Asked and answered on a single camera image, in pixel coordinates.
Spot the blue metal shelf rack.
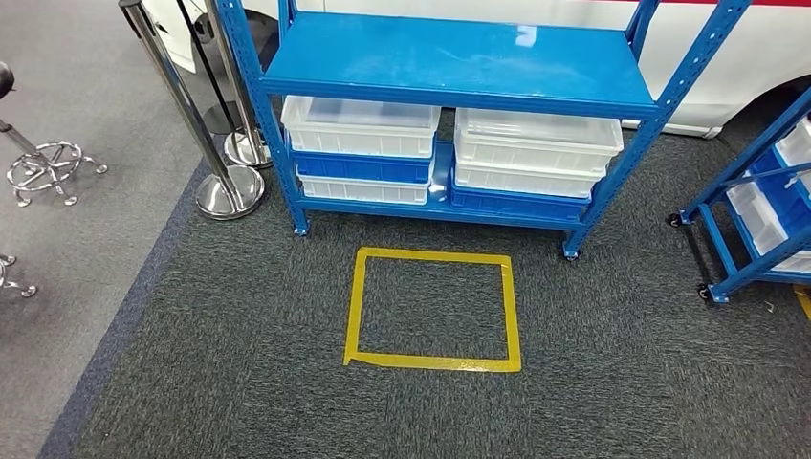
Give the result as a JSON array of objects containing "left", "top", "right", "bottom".
[
  {"left": 215, "top": 0, "right": 754, "bottom": 262},
  {"left": 665, "top": 85, "right": 811, "bottom": 305}
]

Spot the white plastic bin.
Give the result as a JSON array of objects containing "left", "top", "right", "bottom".
[
  {"left": 280, "top": 95, "right": 443, "bottom": 160},
  {"left": 774, "top": 117, "right": 811, "bottom": 191},
  {"left": 453, "top": 158, "right": 606, "bottom": 200},
  {"left": 725, "top": 180, "right": 811, "bottom": 274},
  {"left": 294, "top": 172, "right": 433, "bottom": 207},
  {"left": 453, "top": 107, "right": 625, "bottom": 175}
]

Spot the blue plastic bin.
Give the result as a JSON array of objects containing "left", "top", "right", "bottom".
[
  {"left": 448, "top": 184, "right": 592, "bottom": 222},
  {"left": 290, "top": 150, "right": 435, "bottom": 185},
  {"left": 747, "top": 148, "right": 811, "bottom": 235}
]

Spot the black stanchion belt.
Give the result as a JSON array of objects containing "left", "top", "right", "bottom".
[{"left": 174, "top": 0, "right": 239, "bottom": 134}]

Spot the white car red stripe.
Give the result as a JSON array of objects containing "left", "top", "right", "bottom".
[{"left": 140, "top": 0, "right": 811, "bottom": 140}]

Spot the chrome base swivel stool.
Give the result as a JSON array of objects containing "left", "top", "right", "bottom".
[
  {"left": 0, "top": 61, "right": 109, "bottom": 208},
  {"left": 0, "top": 252, "right": 38, "bottom": 299}
]

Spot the chrome stanchion post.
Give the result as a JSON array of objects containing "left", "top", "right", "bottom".
[
  {"left": 118, "top": 0, "right": 266, "bottom": 222},
  {"left": 202, "top": 0, "right": 274, "bottom": 171}
]

